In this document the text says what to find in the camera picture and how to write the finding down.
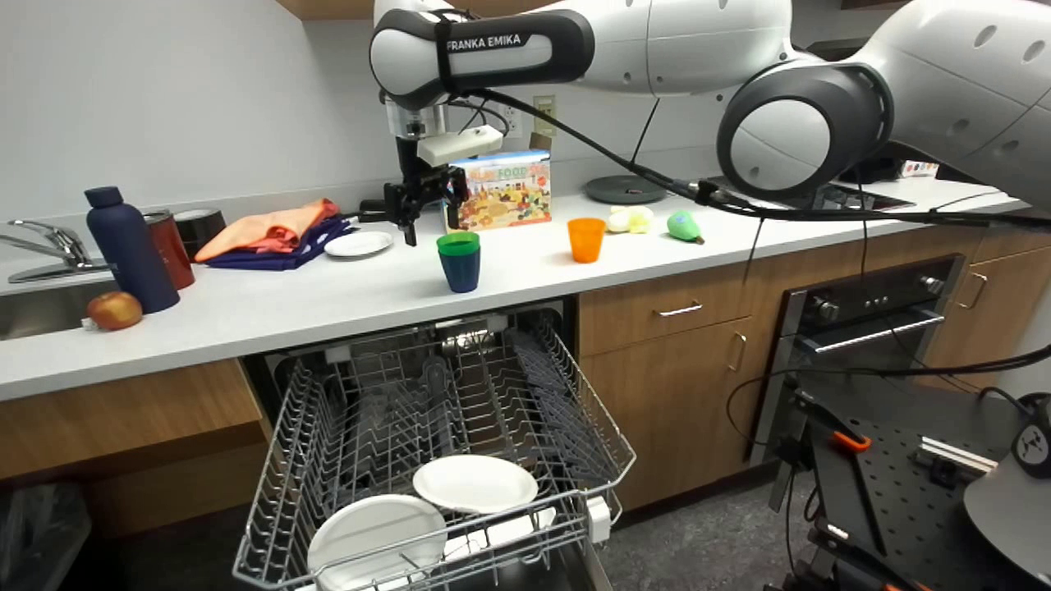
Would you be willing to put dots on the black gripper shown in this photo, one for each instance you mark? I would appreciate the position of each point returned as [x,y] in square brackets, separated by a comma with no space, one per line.
[417,188]

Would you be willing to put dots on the blue plastic cup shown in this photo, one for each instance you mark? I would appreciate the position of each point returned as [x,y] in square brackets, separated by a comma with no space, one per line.
[463,278]

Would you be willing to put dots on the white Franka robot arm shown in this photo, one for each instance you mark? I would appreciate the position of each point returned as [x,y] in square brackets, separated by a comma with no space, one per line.
[679,39]

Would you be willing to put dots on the small white plate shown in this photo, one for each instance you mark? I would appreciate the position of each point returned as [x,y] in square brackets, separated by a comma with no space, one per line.
[361,244]

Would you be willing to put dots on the colourful toy food box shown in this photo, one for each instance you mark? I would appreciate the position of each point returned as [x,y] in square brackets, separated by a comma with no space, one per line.
[512,200]

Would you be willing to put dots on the orange plastic cup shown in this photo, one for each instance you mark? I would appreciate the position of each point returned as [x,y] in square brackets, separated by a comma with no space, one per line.
[585,240]

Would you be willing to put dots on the dark blue cloth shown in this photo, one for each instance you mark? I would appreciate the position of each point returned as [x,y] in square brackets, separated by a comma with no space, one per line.
[273,260]

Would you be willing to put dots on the orange cloth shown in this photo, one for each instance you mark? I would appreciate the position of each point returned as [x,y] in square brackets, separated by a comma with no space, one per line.
[252,232]

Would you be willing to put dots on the black round container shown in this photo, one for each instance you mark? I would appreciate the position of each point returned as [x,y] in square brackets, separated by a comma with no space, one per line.
[201,228]

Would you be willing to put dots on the green toy pear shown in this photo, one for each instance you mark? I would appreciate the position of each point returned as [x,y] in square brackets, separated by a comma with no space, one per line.
[686,228]

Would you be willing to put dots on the red metal tumbler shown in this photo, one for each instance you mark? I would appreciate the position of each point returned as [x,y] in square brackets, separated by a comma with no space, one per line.
[180,259]

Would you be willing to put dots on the white round plate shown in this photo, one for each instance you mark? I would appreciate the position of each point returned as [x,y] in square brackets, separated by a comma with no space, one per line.
[373,538]
[478,485]

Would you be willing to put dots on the wooden drawer cabinet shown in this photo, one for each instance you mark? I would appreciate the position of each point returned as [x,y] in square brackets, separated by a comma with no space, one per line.
[667,383]

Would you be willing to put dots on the navy water bottle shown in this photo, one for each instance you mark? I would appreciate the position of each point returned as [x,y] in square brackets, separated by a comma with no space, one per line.
[133,259]

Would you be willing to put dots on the red yellow apple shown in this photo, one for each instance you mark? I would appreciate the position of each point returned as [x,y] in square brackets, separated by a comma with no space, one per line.
[115,309]

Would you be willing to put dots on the chrome sink faucet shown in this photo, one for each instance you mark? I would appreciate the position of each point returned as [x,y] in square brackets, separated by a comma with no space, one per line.
[55,244]

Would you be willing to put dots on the wooden sink cabinet front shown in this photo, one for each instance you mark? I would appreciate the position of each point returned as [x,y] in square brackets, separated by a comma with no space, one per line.
[121,437]

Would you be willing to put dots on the steel sink basin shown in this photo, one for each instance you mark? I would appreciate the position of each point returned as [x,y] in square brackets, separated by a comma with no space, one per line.
[39,313]

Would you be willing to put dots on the black built-in oven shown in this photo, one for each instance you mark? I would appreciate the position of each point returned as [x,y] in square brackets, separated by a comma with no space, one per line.
[864,318]

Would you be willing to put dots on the black trash bin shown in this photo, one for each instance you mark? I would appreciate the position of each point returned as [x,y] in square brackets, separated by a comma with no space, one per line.
[40,538]

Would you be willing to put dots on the black perforated cart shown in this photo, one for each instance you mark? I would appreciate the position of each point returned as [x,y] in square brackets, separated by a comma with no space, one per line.
[907,505]

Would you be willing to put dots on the grey round disc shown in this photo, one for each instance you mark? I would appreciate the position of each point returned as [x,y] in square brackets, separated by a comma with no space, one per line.
[1013,528]

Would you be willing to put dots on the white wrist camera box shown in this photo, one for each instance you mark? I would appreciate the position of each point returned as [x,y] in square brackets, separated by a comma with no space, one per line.
[466,147]

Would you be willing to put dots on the beige wall outlet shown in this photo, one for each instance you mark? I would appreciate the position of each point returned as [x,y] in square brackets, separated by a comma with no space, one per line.
[544,123]

